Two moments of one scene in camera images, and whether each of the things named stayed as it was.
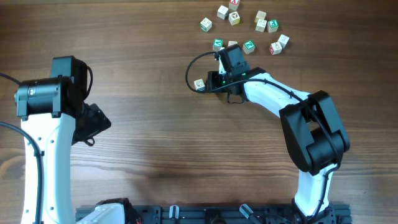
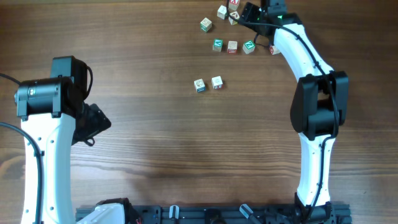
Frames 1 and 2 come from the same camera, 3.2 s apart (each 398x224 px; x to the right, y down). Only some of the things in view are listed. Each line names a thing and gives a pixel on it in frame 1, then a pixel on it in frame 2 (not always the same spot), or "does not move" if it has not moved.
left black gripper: [96, 122] does not move
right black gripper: [212, 78] → [248, 14]
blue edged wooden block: [199, 85] does not move
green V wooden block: [217, 43] does not move
